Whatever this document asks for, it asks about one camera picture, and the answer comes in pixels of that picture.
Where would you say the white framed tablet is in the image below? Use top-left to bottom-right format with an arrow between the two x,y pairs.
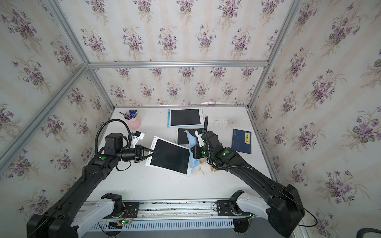
177,128 -> 200,146
145,136 -> 191,177

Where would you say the blue framed drawing tablet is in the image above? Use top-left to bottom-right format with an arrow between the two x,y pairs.
167,108 -> 204,128

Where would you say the dark blue book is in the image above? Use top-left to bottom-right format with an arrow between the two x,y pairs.
231,129 -> 252,154

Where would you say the pink pen cup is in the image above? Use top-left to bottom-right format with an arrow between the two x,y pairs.
127,116 -> 141,131

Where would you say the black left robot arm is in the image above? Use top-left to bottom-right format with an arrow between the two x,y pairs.
26,133 -> 155,238

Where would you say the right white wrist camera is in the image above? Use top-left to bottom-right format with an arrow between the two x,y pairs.
195,129 -> 205,147

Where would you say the small green circuit board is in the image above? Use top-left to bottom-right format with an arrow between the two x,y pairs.
107,219 -> 133,230

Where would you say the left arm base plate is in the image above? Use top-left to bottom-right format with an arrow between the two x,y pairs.
115,202 -> 140,219

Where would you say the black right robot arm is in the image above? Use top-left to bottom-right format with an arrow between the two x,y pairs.
190,145 -> 308,238

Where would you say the light blue microfiber cloth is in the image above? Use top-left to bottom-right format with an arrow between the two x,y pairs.
185,130 -> 200,169

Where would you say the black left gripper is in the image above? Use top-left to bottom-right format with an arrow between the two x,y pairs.
114,146 -> 155,163

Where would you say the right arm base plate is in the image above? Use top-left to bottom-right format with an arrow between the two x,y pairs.
214,200 -> 250,217

